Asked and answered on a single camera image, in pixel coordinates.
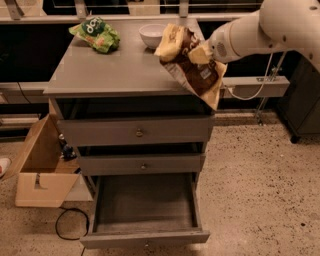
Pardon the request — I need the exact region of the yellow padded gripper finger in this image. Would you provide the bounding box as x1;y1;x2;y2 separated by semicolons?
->
188;41;213;64
155;23;185;62

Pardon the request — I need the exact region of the brown chip bag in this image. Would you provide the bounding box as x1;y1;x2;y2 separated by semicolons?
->
159;26;227;110

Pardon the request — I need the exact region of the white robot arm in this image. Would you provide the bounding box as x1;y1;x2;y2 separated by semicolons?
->
187;0;320;71

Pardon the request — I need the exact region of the green chip bag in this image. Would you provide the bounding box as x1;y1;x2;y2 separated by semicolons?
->
69;17;120;54

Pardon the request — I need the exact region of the grey top drawer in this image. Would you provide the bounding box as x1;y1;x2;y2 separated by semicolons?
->
58;116;213;147

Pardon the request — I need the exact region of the grey drawer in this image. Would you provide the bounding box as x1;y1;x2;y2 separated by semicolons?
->
81;173;210;249
78;154;205;176
58;116;213;147

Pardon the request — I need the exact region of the grey drawer cabinet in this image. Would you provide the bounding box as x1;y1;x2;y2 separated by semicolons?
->
43;18;216;194

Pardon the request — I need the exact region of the grey middle drawer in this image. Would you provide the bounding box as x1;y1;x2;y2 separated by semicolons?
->
78;154;205;176

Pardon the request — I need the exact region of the grey bottom drawer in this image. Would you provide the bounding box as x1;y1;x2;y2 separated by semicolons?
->
81;173;210;249

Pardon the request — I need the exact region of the white bowl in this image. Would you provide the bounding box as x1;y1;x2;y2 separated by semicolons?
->
139;24;165;49

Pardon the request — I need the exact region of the metal pole stand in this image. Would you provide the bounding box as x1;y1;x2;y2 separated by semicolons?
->
254;52;287;126

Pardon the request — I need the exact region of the dark grey cabinet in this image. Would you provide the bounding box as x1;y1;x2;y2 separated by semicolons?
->
277;57;320;143

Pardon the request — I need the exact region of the small dark blue object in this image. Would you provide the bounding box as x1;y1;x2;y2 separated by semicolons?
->
58;134;76;160

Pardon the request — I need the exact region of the cardboard box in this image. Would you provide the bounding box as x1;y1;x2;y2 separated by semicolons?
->
3;115;86;208

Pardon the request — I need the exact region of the white shoe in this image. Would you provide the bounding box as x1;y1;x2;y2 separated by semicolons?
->
0;158;11;177

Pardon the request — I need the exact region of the white hanging cable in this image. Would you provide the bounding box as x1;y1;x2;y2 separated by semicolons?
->
226;52;275;102

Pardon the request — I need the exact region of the grey wall shelf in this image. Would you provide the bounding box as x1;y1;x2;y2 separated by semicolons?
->
220;76;289;99

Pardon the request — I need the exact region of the black floor cable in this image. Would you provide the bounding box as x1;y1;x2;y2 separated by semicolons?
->
54;206;90;256

